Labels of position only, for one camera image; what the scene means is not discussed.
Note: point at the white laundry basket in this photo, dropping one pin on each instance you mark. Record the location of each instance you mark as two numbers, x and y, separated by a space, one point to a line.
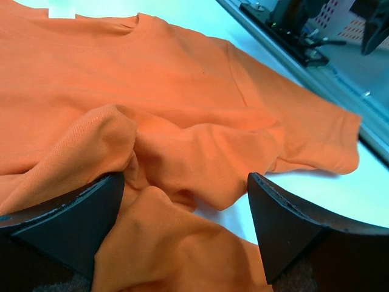
336 21

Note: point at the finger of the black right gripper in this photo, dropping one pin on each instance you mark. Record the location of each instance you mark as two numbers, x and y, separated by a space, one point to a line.
375 14

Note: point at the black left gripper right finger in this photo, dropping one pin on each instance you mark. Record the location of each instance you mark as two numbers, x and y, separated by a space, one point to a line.
305 247

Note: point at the orange t shirt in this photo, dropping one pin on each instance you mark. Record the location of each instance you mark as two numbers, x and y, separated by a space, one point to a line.
183 116

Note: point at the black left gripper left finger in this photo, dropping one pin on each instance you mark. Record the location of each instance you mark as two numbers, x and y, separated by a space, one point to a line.
51 246

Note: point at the aluminium rail frame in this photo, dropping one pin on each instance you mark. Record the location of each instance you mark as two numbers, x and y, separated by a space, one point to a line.
326 81

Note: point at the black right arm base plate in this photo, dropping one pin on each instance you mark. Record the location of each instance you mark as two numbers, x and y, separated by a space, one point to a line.
284 25

